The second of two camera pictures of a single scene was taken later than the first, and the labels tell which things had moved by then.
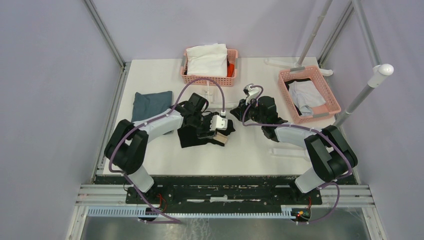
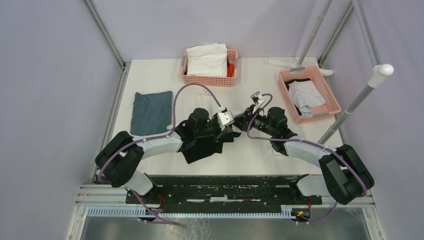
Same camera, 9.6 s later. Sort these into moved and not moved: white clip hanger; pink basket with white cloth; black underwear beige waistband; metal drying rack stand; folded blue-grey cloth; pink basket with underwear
Moved: black underwear beige waistband; white clip hanger
Not moved: pink basket with underwear; metal drying rack stand; folded blue-grey cloth; pink basket with white cloth
